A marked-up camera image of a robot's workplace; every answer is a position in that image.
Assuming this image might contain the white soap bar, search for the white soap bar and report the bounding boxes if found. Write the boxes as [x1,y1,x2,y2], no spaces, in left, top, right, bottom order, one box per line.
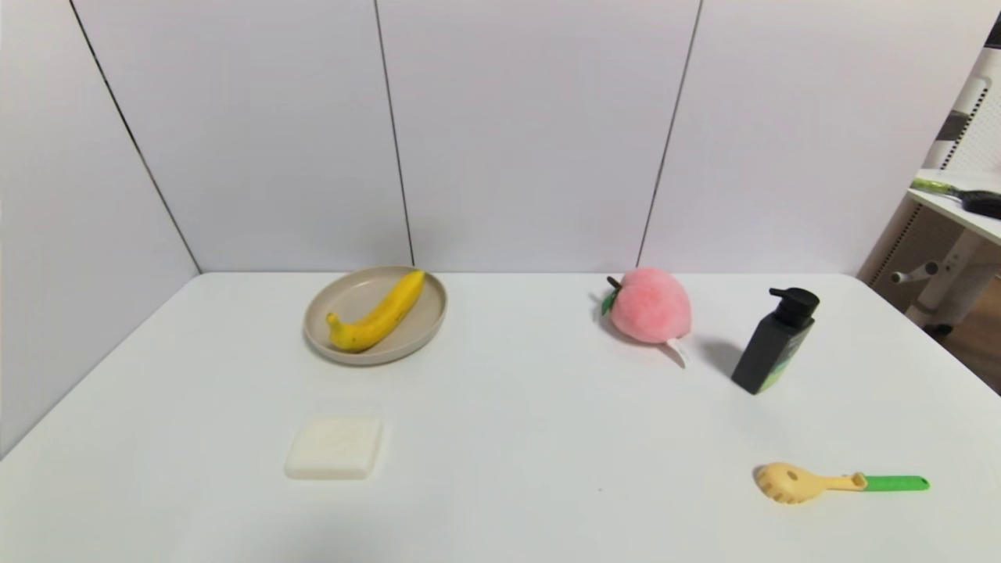
[284,415,384,480]

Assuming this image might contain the yellow banana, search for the yellow banana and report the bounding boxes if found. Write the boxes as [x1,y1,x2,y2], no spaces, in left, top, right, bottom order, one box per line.
[326,270,427,353]

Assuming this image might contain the black pump bottle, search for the black pump bottle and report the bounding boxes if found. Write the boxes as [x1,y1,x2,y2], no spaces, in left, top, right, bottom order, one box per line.
[731,287,821,396]

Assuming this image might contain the white perforated panel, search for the white perforated panel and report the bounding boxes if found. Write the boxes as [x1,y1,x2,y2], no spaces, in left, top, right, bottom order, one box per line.
[931,47,1001,171]

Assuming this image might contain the white side desk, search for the white side desk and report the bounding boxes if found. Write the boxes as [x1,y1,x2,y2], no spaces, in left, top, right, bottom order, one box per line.
[859,167,1001,337]

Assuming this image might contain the pink plush peach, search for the pink plush peach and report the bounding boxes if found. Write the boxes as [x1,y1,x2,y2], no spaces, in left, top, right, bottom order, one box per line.
[601,266,694,368]

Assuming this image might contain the beige round plate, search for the beige round plate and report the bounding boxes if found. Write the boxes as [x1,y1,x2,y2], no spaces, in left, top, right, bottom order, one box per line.
[303,266,448,367]

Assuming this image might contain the green handled black brush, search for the green handled black brush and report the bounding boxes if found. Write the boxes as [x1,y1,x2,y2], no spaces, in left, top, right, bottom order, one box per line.
[910,177,1001,221]

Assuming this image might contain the yellow spoon green handle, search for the yellow spoon green handle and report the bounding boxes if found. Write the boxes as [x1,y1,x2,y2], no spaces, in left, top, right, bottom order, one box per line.
[754,462,931,505]

